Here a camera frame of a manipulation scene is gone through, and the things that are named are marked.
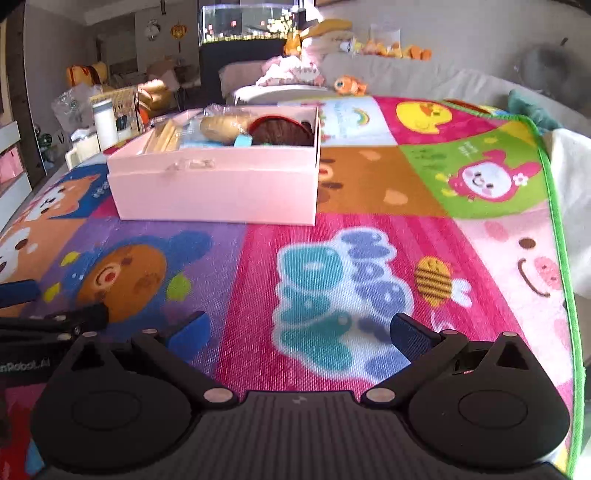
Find white cylinder container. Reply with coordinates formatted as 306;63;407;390
92;99;120;150

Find yellow bear plush toy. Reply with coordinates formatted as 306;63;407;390
66;64;110;88

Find brown wicker holder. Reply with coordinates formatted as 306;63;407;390
90;88;142;140

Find pink storage bin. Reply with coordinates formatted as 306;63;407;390
0;143;27;184

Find white blanket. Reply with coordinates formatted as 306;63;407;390
544;127;591;374

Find brown round plush toy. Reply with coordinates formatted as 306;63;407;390
249;116;315;147

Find wooden sticks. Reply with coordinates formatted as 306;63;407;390
142;121;184;153

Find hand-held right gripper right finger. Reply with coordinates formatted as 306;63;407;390
361;313;539;408

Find blue and white booklet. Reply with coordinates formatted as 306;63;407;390
178;133;235;149

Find clear plastic bag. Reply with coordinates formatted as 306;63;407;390
51;85;100;131

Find pink cardboard box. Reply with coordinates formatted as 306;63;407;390
107;104;322;227

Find yellow duck plush toy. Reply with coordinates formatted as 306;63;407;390
284;18;355;58

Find colourful cartoon play mat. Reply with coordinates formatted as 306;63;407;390
0;95;581;480

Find beige sofa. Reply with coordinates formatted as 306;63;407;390
219;0;591;136

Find row of orange plush toys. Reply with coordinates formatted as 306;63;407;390
358;39;433;62

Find tan bread toy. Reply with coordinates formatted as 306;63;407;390
199;114;253;144

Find glass fish tank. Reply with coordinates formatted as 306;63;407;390
199;4;306;46

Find black fish tank stand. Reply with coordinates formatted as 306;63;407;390
199;39;289;108

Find white television cabinet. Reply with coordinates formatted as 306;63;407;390
0;119;34;223

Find dark green cloth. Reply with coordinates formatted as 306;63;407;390
508;90;562;131

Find clear plastic box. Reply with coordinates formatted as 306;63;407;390
369;22;402;47

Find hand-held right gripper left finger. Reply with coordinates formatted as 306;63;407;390
69;311;237;411

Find grey round cushion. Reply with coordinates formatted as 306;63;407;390
514;41;581;94

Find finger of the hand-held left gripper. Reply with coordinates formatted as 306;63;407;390
0;279;42;309
0;304;110;340

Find orange fish plush toy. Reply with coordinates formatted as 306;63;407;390
335;75;369;97

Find pink doll clothing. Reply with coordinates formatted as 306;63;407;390
256;54;327;88

